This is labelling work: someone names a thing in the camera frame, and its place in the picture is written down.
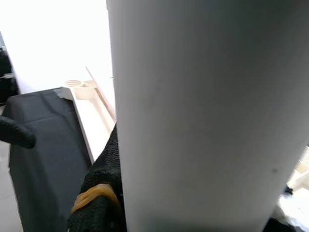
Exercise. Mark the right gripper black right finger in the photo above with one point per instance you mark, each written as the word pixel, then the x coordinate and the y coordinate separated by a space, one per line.
pixel 289 227

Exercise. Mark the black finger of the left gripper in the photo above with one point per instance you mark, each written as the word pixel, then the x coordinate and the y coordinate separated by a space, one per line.
pixel 17 131

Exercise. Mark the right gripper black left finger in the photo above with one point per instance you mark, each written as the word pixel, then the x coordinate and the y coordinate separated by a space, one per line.
pixel 103 169

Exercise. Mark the white plastic table leg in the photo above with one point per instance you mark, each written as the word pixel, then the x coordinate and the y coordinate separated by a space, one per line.
pixel 205 108

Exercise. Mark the tan rubber band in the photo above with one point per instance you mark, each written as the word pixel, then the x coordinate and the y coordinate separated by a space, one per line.
pixel 96 189

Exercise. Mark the black table cloth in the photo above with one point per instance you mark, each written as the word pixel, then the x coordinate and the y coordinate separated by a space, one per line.
pixel 48 145

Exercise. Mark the white plastic table top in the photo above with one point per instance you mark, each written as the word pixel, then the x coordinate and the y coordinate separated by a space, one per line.
pixel 87 116

